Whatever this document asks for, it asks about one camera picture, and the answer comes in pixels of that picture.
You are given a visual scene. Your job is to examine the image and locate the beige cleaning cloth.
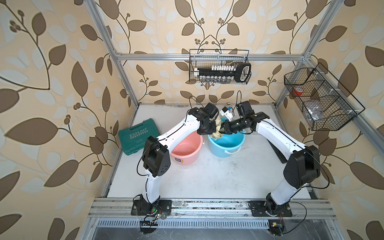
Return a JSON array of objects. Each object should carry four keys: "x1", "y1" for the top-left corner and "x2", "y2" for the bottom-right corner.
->
[{"x1": 210, "y1": 116, "x2": 223, "y2": 140}]

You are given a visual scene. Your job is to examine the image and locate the light blue plastic bucket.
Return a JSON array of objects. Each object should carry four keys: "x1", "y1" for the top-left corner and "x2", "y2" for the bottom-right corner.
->
[{"x1": 208, "y1": 133, "x2": 246, "y2": 158}]

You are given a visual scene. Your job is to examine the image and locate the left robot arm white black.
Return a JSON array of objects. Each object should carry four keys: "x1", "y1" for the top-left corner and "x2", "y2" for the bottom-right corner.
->
[{"x1": 139, "y1": 104, "x2": 219, "y2": 215}]

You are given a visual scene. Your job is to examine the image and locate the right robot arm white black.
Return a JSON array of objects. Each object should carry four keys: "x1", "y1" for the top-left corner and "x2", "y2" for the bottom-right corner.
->
[{"x1": 218, "y1": 111, "x2": 322, "y2": 216}]

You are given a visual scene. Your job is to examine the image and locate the pink plastic bucket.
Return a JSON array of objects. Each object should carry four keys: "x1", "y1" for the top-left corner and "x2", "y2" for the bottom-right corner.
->
[{"x1": 166, "y1": 124, "x2": 204, "y2": 166}]

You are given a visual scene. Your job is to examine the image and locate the black flat case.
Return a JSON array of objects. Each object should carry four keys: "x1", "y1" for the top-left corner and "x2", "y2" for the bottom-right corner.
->
[{"x1": 269, "y1": 141, "x2": 288, "y2": 164}]

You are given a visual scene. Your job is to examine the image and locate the clear plastic bag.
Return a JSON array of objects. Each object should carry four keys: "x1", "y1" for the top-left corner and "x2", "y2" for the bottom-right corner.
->
[{"x1": 304, "y1": 100, "x2": 324, "y2": 121}]

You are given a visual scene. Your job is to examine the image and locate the green tool case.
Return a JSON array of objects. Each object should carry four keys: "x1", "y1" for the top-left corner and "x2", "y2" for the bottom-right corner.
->
[{"x1": 118, "y1": 119, "x2": 160, "y2": 156}]

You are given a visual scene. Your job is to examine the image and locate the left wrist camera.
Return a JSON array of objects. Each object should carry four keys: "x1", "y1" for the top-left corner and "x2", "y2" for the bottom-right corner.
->
[{"x1": 204, "y1": 103, "x2": 219, "y2": 120}]

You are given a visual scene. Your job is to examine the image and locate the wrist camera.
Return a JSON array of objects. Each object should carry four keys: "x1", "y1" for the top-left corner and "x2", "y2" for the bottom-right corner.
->
[
  {"x1": 204, "y1": 103, "x2": 219, "y2": 120},
  {"x1": 236, "y1": 101, "x2": 255, "y2": 119}
]

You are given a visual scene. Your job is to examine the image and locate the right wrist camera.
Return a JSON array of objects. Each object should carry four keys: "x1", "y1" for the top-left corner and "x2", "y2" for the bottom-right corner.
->
[{"x1": 236, "y1": 101, "x2": 255, "y2": 119}]

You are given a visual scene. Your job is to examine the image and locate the black socket holder rail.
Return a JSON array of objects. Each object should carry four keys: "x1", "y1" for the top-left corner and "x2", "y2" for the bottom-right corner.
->
[{"x1": 192, "y1": 63, "x2": 252, "y2": 84}]

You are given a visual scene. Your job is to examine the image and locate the back wire basket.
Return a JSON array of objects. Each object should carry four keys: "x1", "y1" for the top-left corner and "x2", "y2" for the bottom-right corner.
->
[{"x1": 189, "y1": 49, "x2": 252, "y2": 85}]

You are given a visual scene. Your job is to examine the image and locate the wire basket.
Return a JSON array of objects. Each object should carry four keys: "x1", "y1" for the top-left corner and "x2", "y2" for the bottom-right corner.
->
[
  {"x1": 189, "y1": 49, "x2": 252, "y2": 85},
  {"x1": 284, "y1": 63, "x2": 366, "y2": 131}
]

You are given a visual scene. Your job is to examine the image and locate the right wire basket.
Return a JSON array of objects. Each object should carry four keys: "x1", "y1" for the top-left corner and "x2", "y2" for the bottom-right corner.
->
[{"x1": 284, "y1": 63, "x2": 366, "y2": 131}]

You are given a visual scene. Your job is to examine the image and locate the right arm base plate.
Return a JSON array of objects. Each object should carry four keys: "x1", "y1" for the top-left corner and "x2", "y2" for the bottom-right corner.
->
[{"x1": 248, "y1": 201, "x2": 293, "y2": 217}]

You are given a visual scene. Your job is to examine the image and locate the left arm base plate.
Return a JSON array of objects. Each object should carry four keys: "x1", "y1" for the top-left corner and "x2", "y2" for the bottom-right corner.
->
[{"x1": 131, "y1": 199, "x2": 172, "y2": 216}]

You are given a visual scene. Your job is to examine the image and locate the aluminium front rail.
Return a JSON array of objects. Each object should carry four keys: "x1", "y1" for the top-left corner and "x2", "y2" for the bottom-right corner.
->
[{"x1": 88, "y1": 198, "x2": 337, "y2": 220}]

